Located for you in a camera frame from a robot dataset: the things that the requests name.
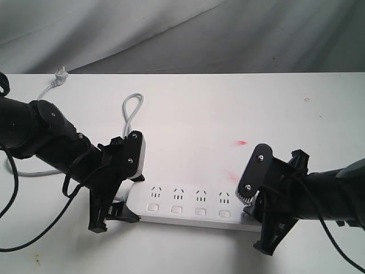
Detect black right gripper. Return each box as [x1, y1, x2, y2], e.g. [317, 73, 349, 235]
[243, 150, 309, 255]

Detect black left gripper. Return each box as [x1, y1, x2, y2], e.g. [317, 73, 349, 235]
[88, 137, 145, 232]

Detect white five-outlet power strip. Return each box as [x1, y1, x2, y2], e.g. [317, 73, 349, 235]
[126, 183, 261, 232]

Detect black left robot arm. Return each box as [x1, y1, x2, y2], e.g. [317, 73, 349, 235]
[1, 97, 145, 233]

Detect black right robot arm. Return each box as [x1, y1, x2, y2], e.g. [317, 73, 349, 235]
[236, 144, 364, 255]

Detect grey backdrop cloth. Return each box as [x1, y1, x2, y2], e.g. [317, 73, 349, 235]
[1, 1, 364, 74]

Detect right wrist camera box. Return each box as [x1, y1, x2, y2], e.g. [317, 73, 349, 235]
[236, 143, 273, 205]

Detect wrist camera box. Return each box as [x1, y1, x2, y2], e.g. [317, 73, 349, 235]
[236, 143, 273, 205]
[123, 131, 145, 182]

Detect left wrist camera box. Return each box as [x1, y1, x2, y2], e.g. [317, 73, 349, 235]
[123, 131, 145, 182]

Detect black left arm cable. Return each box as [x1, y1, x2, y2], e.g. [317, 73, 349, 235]
[0, 71, 115, 252]

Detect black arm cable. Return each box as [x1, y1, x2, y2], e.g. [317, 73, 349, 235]
[0, 71, 115, 252]
[262, 162, 365, 274]

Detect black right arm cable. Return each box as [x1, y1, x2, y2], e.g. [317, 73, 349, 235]
[262, 162, 365, 274]

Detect grey power cord with plug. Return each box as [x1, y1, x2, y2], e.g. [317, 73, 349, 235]
[7, 66, 144, 204]

